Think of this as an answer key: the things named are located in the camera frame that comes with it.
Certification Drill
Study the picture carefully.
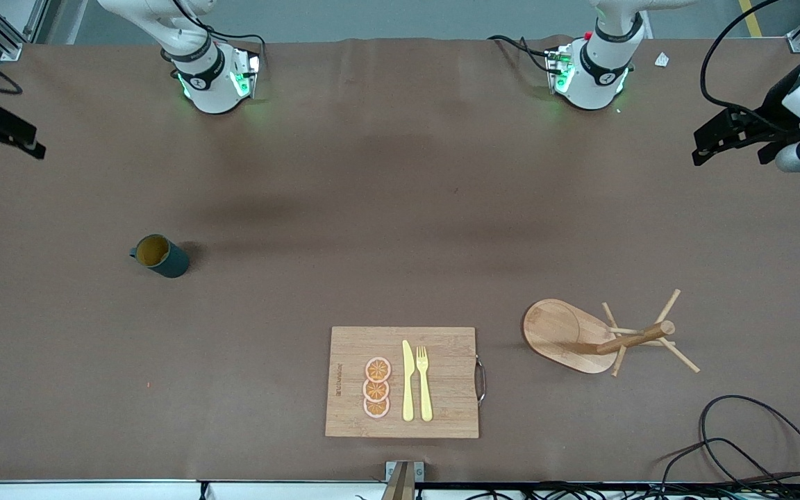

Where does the black looped cable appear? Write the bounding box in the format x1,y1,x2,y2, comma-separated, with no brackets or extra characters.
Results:
699,394,800,487
660,437,790,500

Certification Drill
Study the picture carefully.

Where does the yellow plastic fork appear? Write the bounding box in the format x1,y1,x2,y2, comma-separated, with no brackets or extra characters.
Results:
416,346,434,422

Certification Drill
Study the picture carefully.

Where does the wooden mug tree stand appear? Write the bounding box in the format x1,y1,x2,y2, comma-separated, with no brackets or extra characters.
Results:
522,288,701,378

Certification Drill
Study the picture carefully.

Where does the bamboo cutting board metal handle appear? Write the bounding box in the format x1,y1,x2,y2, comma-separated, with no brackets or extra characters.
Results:
324,326,488,440

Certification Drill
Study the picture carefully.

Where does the dark teal mug yellow inside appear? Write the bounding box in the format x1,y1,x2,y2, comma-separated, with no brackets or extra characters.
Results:
129,234,190,279

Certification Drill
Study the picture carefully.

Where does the yellow plastic knife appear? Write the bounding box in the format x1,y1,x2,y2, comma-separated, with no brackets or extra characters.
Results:
401,340,416,422

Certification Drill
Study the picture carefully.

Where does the black cable along table edge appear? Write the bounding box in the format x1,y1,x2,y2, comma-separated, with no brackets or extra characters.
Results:
428,481,800,500

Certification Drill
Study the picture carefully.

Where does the black right arm base cable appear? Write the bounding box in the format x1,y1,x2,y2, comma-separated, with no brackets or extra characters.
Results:
171,0,267,70

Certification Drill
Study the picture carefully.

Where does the metal camera pole bracket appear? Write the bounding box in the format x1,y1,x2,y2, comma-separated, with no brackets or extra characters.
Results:
381,460,425,500

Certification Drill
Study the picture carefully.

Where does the black left arm base cable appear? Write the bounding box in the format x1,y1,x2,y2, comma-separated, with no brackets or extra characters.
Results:
489,35,553,74

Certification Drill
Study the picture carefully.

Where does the black arm base cable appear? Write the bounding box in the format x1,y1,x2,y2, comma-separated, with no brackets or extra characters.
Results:
171,0,267,70
489,35,553,74

